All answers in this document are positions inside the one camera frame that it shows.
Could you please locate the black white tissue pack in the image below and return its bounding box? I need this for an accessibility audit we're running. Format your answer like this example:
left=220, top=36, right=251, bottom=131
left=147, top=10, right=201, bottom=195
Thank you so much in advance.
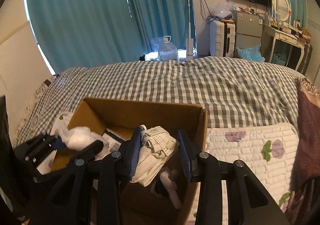
left=95, top=129, right=124, bottom=161

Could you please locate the brown cardboard box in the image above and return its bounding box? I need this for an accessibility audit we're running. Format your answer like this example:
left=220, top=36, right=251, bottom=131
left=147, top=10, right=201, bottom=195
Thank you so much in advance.
left=51, top=97, right=208, bottom=225

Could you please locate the purple fringed blanket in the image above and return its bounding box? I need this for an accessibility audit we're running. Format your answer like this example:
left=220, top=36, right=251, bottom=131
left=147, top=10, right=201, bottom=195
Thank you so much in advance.
left=285, top=77, right=320, bottom=224

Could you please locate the white floral quilted mat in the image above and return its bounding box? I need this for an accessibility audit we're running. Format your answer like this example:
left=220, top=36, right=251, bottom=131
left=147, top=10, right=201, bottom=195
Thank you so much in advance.
left=186, top=122, right=301, bottom=225

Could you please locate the grey checkered bed sheet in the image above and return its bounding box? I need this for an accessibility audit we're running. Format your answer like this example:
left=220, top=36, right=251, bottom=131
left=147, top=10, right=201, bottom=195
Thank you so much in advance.
left=12, top=57, right=300, bottom=146

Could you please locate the clear water jug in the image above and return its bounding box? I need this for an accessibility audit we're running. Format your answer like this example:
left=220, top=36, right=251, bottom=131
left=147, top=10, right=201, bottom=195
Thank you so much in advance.
left=158, top=36, right=178, bottom=62

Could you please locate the teal curtain left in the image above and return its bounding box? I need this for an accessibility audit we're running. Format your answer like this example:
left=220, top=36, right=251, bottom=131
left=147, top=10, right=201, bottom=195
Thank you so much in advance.
left=27, top=0, right=143, bottom=72

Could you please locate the white standing pole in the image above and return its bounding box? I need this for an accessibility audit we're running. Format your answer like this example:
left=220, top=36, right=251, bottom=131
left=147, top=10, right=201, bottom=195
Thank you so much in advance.
left=186, top=0, right=194, bottom=61

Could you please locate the blue plastic bag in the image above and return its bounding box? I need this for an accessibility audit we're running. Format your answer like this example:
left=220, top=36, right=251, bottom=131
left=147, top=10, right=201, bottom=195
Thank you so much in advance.
left=236, top=44, right=265, bottom=62

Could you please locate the white dressing table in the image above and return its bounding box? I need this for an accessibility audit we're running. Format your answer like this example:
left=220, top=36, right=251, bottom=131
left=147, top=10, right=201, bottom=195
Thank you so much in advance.
left=260, top=24, right=312, bottom=74

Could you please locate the teal curtain middle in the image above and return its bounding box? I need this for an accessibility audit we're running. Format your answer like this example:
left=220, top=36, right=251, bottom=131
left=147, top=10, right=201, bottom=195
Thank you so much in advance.
left=129, top=0, right=195, bottom=52

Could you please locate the white suitcase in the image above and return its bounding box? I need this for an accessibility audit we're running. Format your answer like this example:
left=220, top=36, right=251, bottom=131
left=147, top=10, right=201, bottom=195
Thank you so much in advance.
left=209, top=20, right=235, bottom=58

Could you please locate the silver mini fridge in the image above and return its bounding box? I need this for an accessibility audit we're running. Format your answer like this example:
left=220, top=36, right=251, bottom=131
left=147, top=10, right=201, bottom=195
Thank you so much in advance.
left=232, top=10, right=263, bottom=58

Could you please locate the oval vanity mirror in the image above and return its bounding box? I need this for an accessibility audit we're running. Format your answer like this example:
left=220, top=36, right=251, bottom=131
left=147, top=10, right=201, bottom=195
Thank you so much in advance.
left=272, top=0, right=291, bottom=22

